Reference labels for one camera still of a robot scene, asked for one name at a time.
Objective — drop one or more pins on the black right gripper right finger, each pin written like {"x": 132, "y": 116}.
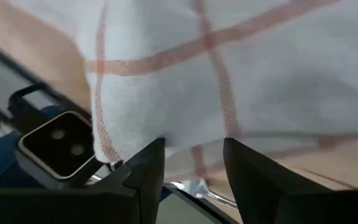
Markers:
{"x": 275, "y": 199}

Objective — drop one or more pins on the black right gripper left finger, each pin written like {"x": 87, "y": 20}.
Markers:
{"x": 73, "y": 207}

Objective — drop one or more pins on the white checked towel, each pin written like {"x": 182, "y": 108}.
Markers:
{"x": 259, "y": 77}

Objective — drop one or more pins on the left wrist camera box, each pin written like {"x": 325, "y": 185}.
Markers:
{"x": 57, "y": 146}

